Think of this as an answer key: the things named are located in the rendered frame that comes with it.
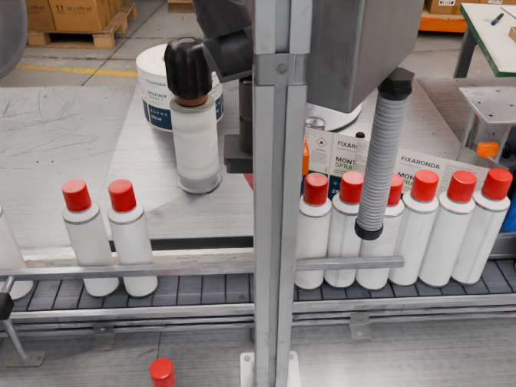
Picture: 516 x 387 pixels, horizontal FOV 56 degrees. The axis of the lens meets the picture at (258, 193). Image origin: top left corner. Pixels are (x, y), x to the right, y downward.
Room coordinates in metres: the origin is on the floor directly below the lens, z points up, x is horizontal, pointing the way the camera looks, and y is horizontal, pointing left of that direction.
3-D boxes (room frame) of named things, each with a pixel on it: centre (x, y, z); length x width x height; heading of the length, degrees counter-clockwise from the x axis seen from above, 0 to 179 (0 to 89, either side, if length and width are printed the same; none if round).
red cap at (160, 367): (0.39, 0.14, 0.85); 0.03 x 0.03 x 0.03
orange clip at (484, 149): (0.62, -0.35, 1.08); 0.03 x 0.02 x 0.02; 93
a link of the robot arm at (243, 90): (0.61, 0.00, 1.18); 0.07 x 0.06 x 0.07; 171
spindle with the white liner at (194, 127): (0.81, 0.12, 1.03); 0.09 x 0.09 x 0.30
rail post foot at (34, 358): (0.43, 0.35, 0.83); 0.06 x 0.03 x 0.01; 90
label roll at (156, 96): (1.11, 0.19, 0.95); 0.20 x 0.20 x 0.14
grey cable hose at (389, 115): (0.45, -0.14, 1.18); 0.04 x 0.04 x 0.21
